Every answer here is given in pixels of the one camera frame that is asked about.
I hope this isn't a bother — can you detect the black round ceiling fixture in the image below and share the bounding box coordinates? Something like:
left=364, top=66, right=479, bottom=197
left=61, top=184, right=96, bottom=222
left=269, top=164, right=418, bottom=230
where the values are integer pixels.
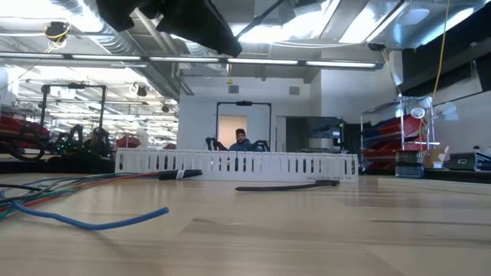
left=43, top=21, right=71, bottom=44

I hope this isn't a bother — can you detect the metal wire shelf rack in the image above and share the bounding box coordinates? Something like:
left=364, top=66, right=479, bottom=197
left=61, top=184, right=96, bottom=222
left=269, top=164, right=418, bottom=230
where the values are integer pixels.
left=359, top=94, right=438, bottom=174

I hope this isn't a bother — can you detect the long ceiling light strip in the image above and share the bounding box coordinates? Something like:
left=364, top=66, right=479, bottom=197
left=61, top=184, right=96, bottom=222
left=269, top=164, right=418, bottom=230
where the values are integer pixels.
left=0, top=52, right=384, bottom=71

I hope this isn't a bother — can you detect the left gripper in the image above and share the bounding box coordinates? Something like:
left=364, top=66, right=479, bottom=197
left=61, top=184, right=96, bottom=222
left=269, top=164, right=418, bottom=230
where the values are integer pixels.
left=95, top=0, right=243, bottom=58

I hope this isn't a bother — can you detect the white slotted cable raceway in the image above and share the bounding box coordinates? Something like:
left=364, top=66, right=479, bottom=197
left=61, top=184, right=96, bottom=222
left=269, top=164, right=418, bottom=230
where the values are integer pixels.
left=114, top=148, right=360, bottom=183

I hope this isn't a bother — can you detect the red storage bin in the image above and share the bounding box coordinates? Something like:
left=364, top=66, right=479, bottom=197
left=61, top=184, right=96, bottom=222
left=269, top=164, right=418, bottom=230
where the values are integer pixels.
left=362, top=140, right=404, bottom=160
left=367, top=114, right=423, bottom=139
left=0, top=114, right=51, bottom=150

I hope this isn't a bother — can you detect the grey machine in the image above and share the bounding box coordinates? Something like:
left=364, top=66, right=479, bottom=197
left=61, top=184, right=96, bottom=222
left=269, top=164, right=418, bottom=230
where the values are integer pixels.
left=306, top=116, right=345, bottom=153

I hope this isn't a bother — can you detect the black case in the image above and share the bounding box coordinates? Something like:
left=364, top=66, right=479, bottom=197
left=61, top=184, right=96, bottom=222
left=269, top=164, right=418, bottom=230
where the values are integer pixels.
left=448, top=152, right=485, bottom=172

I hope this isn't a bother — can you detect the person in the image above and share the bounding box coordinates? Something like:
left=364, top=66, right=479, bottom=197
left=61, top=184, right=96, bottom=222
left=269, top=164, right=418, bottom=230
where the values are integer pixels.
left=229, top=127, right=253, bottom=152

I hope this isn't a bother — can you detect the cardboard box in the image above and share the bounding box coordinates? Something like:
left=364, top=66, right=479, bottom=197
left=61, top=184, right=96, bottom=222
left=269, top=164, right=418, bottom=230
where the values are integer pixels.
left=421, top=145, right=450, bottom=169

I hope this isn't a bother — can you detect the multicoloured wire harness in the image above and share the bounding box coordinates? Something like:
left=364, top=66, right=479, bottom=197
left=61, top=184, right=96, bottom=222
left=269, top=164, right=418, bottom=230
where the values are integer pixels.
left=0, top=168, right=204, bottom=232

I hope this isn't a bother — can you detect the black gantry frame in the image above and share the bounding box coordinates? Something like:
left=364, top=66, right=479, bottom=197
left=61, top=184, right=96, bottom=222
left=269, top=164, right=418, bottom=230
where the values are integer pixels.
left=39, top=82, right=108, bottom=133

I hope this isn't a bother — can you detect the silver ventilation duct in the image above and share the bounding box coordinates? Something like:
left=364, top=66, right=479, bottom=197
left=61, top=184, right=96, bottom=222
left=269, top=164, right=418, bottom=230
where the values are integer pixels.
left=49, top=0, right=193, bottom=101

